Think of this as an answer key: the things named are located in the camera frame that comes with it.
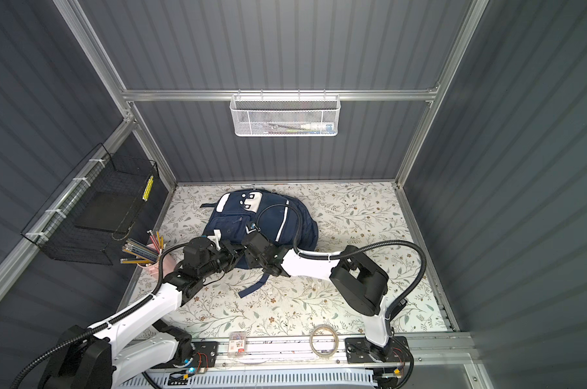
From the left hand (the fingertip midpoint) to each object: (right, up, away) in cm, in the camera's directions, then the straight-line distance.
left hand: (249, 244), depth 81 cm
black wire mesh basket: (-45, +13, -8) cm, 48 cm away
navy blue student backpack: (+12, +7, +12) cm, 18 cm away
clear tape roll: (+20, -29, -6) cm, 36 cm away
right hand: (0, -3, +7) cm, 7 cm away
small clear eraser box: (-2, -29, -7) cm, 31 cm away
